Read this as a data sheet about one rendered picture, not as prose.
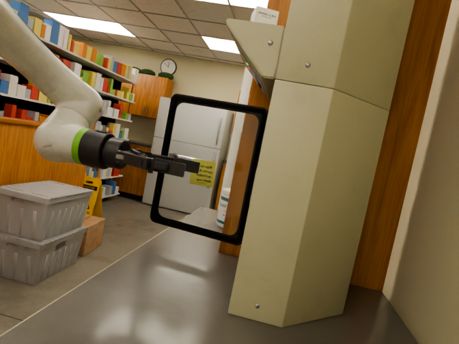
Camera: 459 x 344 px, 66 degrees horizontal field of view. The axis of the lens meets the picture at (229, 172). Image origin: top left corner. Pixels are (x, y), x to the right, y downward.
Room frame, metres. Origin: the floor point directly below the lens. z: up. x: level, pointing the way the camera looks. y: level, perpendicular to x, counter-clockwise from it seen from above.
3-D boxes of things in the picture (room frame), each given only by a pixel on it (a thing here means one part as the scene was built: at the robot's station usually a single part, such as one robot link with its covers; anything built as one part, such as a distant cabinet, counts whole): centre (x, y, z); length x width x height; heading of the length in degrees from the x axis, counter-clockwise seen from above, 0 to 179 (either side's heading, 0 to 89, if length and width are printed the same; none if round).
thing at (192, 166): (0.92, 0.11, 1.20); 0.07 x 0.01 x 0.03; 82
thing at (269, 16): (0.80, -0.01, 1.54); 0.05 x 0.05 x 0.06; 11
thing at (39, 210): (2.72, 1.35, 0.49); 0.60 x 0.42 x 0.33; 172
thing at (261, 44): (0.85, -0.02, 1.46); 0.32 x 0.11 x 0.10; 172
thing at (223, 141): (1.04, 0.07, 1.19); 0.30 x 0.01 x 0.40; 74
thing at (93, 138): (0.88, 0.33, 1.20); 0.09 x 0.06 x 0.12; 172
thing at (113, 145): (0.87, 0.26, 1.20); 0.09 x 0.08 x 0.07; 82
